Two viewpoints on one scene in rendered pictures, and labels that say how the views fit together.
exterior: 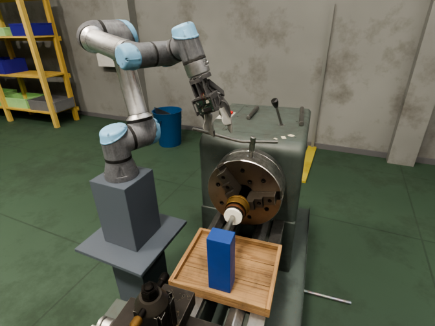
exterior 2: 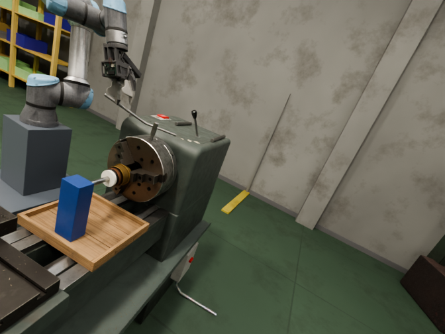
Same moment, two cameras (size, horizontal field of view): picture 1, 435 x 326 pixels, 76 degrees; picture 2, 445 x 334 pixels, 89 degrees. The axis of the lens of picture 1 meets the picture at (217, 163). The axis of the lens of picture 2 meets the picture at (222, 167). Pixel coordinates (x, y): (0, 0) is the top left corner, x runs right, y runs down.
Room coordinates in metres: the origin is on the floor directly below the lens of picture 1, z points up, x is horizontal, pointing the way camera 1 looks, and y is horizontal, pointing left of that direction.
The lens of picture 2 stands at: (-0.03, -0.37, 1.55)
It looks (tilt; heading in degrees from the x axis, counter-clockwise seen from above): 18 degrees down; 353
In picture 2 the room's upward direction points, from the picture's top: 21 degrees clockwise
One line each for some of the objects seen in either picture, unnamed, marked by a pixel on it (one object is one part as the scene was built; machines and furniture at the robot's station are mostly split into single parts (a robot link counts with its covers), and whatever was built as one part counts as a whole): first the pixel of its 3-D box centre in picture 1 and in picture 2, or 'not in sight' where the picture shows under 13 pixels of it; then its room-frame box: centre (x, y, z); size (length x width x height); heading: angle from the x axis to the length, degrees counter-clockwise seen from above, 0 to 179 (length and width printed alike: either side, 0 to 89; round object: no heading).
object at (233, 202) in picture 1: (236, 207); (118, 175); (0.87, -0.07, 1.08); 0.09 x 0.09 x 0.09; 71
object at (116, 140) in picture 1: (116, 140); (44, 89); (1.12, 0.43, 1.27); 0.13 x 0.12 x 0.14; 133
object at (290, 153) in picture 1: (259, 153); (177, 156); (1.39, -0.23, 1.06); 0.59 x 0.48 x 0.39; 161
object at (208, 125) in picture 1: (207, 125); (112, 91); (0.90, 0.03, 1.40); 0.06 x 0.03 x 0.09; 160
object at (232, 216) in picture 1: (228, 226); (97, 181); (0.76, -0.03, 1.08); 0.13 x 0.07 x 0.07; 161
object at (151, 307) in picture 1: (151, 299); not in sight; (0.44, 0.16, 1.14); 0.08 x 0.08 x 0.03
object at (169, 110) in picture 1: (167, 125); not in sight; (4.10, 0.76, 0.29); 0.50 x 0.46 x 0.58; 65
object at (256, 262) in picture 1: (228, 265); (90, 222); (0.77, -0.04, 0.89); 0.36 x 0.30 x 0.04; 71
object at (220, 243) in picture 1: (221, 260); (73, 208); (0.68, -0.01, 1.00); 0.08 x 0.06 x 0.23; 71
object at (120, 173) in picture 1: (120, 165); (40, 112); (1.12, 0.44, 1.15); 0.15 x 0.15 x 0.10
